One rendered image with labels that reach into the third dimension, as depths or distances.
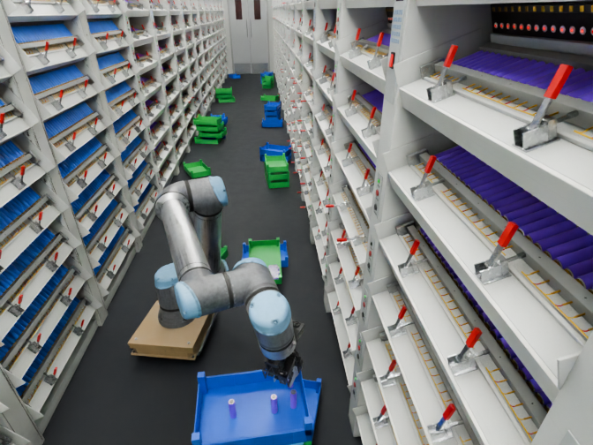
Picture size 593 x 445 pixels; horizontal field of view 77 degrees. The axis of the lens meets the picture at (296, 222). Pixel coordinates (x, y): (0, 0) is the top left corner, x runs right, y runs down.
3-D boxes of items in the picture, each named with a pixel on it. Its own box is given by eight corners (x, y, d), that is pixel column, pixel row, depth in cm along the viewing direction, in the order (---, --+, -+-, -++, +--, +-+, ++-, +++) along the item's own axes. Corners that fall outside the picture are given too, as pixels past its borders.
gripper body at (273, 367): (264, 379, 100) (256, 358, 91) (276, 350, 105) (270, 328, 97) (290, 388, 97) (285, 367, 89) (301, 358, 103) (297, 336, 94)
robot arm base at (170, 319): (153, 328, 179) (148, 312, 174) (165, 303, 196) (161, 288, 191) (191, 328, 179) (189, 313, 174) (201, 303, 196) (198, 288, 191)
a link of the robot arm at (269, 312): (279, 281, 86) (296, 314, 79) (285, 311, 95) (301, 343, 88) (241, 296, 84) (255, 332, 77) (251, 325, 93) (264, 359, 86)
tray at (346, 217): (367, 285, 121) (359, 264, 116) (334, 202, 173) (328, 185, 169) (427, 265, 119) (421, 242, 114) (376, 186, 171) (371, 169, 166)
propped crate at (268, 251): (281, 283, 229) (281, 277, 223) (249, 285, 228) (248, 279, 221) (279, 244, 248) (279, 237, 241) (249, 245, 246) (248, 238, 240)
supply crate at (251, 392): (195, 459, 94) (191, 441, 90) (201, 389, 111) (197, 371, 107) (311, 441, 98) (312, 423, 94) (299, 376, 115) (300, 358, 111)
